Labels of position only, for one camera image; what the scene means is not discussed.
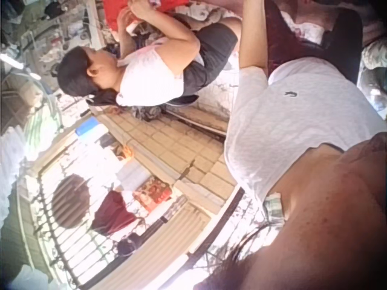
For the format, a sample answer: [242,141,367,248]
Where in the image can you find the dark crumpled cloth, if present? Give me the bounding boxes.
[131,105,164,122]

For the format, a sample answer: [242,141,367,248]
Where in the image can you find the floral white bed sheet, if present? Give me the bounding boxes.
[193,51,242,124]

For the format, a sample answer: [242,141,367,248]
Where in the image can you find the red patterned box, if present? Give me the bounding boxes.
[132,177,174,213]

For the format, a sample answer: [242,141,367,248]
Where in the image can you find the white folded cloth stack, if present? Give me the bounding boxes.
[116,159,151,192]

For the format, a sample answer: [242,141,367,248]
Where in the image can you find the white plastic container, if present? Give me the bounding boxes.
[90,123,110,143]

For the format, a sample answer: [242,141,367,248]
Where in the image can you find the maroon garment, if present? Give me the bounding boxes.
[89,190,137,236]

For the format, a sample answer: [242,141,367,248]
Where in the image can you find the blue plastic lid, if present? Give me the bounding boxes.
[74,117,98,137]

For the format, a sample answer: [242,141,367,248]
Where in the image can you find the heap of mixed clothes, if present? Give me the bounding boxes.
[132,5,242,46]

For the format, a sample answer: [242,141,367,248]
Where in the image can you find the person's legs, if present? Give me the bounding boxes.
[265,0,363,87]

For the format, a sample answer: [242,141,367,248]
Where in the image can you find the green striped cloth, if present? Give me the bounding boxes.
[22,101,65,147]

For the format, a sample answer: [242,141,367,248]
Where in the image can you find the red cloth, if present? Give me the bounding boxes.
[102,0,182,31]

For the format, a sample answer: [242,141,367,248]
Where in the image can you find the black iron railing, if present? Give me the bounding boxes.
[28,169,246,289]

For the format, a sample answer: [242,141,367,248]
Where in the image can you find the cluttered shelf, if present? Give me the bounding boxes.
[0,0,105,78]

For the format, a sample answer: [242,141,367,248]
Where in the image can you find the floral grey blanket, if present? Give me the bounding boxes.
[356,38,387,120]

